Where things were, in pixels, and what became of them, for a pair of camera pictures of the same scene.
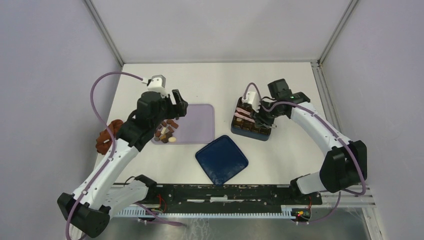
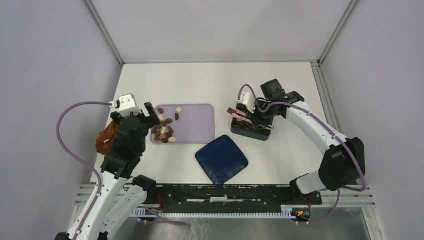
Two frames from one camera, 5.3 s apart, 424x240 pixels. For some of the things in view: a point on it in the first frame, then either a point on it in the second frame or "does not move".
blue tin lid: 221,160 does not move
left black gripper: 177,110 -> 152,119
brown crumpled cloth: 104,141 does not move
